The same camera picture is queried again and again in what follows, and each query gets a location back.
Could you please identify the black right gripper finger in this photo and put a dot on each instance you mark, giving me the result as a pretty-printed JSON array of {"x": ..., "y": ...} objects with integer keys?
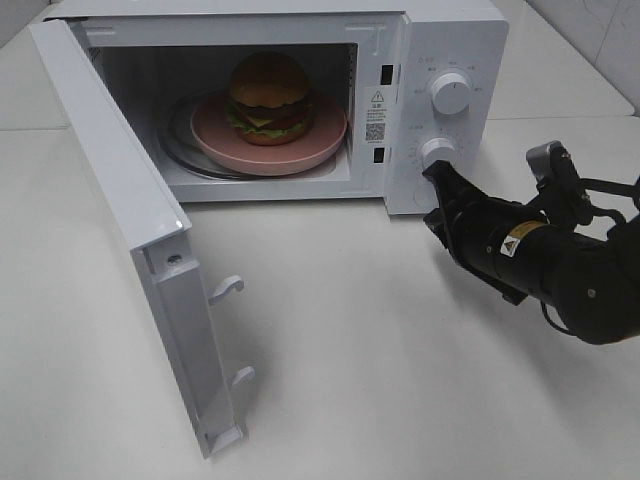
[{"x": 442, "y": 224}]

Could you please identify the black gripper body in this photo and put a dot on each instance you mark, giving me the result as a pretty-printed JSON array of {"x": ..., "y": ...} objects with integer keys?
[{"x": 476, "y": 230}]

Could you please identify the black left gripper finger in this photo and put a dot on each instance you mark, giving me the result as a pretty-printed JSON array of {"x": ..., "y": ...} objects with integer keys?
[{"x": 452, "y": 187}]

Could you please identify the round door release button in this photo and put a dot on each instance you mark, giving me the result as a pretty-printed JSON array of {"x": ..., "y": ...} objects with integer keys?
[{"x": 425, "y": 197}]

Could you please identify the white timer knob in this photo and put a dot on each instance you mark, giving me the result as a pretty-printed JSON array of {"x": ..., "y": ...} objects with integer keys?
[{"x": 435, "y": 149}]

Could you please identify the burger with sesame-free bun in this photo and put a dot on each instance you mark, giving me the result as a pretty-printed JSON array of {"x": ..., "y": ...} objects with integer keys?
[{"x": 269, "y": 99}]

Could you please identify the pink round plate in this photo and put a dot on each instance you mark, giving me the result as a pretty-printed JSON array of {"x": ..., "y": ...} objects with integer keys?
[{"x": 218, "y": 140}]

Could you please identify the white microwave door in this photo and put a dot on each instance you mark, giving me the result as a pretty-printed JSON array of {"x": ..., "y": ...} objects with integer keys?
[{"x": 154, "y": 227}]

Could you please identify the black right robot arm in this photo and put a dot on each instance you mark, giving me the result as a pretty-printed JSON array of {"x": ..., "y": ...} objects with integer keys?
[{"x": 592, "y": 284}]

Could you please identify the white upper power knob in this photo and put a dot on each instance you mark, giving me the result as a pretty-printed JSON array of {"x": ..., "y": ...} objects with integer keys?
[{"x": 450, "y": 93}]

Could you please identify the white microwave oven body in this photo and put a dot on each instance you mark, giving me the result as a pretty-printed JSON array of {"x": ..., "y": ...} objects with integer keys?
[{"x": 377, "y": 59}]

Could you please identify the glass microwave turntable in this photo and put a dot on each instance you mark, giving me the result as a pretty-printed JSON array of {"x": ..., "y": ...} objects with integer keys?
[{"x": 176, "y": 140}]

